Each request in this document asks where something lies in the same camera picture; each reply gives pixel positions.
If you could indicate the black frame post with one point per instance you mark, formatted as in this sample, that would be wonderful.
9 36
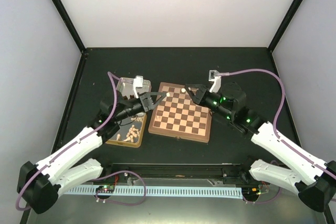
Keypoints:
69 24
294 6

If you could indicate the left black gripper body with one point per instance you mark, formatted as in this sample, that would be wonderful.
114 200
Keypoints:
145 102

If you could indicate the small circuit board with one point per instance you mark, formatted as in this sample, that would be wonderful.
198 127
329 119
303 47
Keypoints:
257 190
105 189

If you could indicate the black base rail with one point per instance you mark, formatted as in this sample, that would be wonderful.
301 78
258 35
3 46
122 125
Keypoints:
229 174

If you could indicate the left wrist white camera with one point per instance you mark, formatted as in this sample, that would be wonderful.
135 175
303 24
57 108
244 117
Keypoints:
137 86

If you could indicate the gold tin box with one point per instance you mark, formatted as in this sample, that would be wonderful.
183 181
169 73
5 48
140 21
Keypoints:
112 141

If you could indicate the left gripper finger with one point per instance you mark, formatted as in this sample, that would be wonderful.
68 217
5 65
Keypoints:
155 101
161 94

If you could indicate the cream chess pieces pile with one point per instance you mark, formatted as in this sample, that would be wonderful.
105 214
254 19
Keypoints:
130 130

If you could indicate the light blue slotted cable duct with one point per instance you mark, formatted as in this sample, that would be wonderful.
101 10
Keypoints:
161 191

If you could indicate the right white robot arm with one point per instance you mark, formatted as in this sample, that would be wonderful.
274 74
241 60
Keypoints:
310 178

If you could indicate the dark brown chess pieces pile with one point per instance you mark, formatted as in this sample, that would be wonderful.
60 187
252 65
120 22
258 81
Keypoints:
128 97

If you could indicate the left black frame post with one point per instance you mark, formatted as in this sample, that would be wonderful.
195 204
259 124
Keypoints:
69 24

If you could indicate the right small circuit board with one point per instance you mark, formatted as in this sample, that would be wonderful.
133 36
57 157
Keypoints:
257 190

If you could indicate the left small circuit board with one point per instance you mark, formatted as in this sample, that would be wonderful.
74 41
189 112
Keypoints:
105 189

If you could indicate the wooden chessboard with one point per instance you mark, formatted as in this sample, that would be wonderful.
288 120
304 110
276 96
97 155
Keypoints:
180 116

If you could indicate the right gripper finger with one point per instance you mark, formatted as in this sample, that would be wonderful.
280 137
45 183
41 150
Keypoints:
193 96
195 87

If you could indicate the right black frame post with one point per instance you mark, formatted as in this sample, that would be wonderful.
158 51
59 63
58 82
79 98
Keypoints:
294 6

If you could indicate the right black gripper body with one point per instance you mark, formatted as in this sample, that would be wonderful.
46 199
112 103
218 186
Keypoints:
203 100

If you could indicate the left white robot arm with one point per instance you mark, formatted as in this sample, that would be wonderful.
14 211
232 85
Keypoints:
41 184

